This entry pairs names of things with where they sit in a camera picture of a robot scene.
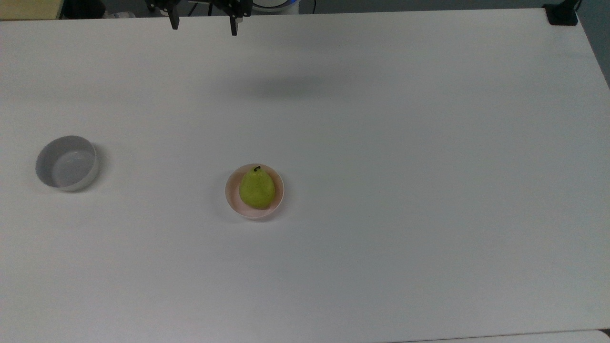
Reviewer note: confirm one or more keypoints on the green pear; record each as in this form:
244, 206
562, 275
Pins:
257, 189

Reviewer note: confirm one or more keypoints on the black background object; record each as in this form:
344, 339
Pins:
83, 8

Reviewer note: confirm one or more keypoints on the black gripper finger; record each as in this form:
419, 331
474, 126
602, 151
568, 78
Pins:
174, 21
234, 26

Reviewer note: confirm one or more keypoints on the pink bowl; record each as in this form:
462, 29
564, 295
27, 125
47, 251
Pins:
232, 195

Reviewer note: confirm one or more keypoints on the black table clamp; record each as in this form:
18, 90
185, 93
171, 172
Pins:
561, 13

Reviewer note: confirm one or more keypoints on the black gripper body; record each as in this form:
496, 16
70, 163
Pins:
224, 5

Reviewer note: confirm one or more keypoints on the yellow wooden board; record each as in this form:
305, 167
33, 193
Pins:
28, 8

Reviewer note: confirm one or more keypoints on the grey bowl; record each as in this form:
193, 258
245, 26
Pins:
66, 164

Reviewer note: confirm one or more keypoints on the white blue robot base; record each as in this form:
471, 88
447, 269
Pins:
276, 5

